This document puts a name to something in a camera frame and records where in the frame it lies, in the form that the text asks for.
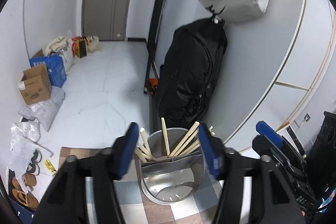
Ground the wooden chopstick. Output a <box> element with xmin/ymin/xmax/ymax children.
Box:
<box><xmin>209</xmin><ymin>126</ymin><xmax>215</xmax><ymax>136</ymax></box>
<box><xmin>134</xmin><ymin>147</ymin><xmax>147</xmax><ymax>162</ymax></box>
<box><xmin>168</xmin><ymin>121</ymin><xmax>200</xmax><ymax>157</ymax></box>
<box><xmin>139</xmin><ymin>127</ymin><xmax>152</xmax><ymax>157</ymax></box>
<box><xmin>180</xmin><ymin>143</ymin><xmax>201</xmax><ymax>156</ymax></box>
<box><xmin>161</xmin><ymin>117</ymin><xmax>170</xmax><ymax>156</ymax></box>
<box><xmin>137</xmin><ymin>144</ymin><xmax>156</xmax><ymax>161</ymax></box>
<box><xmin>174</xmin><ymin>130</ymin><xmax>198</xmax><ymax>156</ymax></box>

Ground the checkered blue brown mat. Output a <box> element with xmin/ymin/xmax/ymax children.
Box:
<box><xmin>58</xmin><ymin>146</ymin><xmax>253</xmax><ymax>224</ymax></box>

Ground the white utensil holder cup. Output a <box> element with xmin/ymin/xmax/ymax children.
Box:
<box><xmin>138</xmin><ymin>127</ymin><xmax>206</xmax><ymax>205</ymax></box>

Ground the black hanging backpack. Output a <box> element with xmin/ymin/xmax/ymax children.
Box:
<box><xmin>156</xmin><ymin>17</ymin><xmax>228</xmax><ymax>128</ymax></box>

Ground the grey plastic mailer bag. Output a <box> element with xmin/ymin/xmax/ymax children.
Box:
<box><xmin>18</xmin><ymin>86</ymin><xmax>66</xmax><ymax>132</ymax></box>

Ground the black white sneaker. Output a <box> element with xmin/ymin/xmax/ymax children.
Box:
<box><xmin>27</xmin><ymin>161</ymin><xmax>40</xmax><ymax>176</ymax></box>
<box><xmin>31</xmin><ymin>149</ymin><xmax>42</xmax><ymax>163</ymax></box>

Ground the beige plastic bag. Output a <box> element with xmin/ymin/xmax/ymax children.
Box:
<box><xmin>86</xmin><ymin>36</ymin><xmax>100</xmax><ymax>53</ymax></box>

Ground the clear plastic bag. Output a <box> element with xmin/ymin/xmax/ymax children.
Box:
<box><xmin>9</xmin><ymin>121</ymin><xmax>53</xmax><ymax>175</ymax></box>

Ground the red yellow bag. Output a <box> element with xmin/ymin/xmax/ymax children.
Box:
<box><xmin>72</xmin><ymin>36</ymin><xmax>87</xmax><ymax>58</ymax></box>

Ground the blue cardboard box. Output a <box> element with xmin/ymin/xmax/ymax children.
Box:
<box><xmin>30</xmin><ymin>55</ymin><xmax>67</xmax><ymax>88</ymax></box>

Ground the brown slipper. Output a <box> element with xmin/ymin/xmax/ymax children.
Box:
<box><xmin>23</xmin><ymin>173</ymin><xmax>37</xmax><ymax>187</ymax></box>
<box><xmin>12</xmin><ymin>177</ymin><xmax>39</xmax><ymax>209</ymax></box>

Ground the brown cardboard box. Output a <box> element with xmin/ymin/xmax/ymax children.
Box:
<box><xmin>18</xmin><ymin>64</ymin><xmax>52</xmax><ymax>105</ymax></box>

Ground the cream tote bag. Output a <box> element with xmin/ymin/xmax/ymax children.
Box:
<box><xmin>44</xmin><ymin>36</ymin><xmax>75</xmax><ymax>75</ymax></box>

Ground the blue jordan shoe box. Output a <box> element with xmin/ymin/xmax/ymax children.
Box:
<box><xmin>7</xmin><ymin>169</ymin><xmax>36</xmax><ymax>223</ymax></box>

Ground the black coat rack pole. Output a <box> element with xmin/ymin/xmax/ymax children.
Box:
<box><xmin>143</xmin><ymin>0</ymin><xmax>166</xmax><ymax>94</ymax></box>

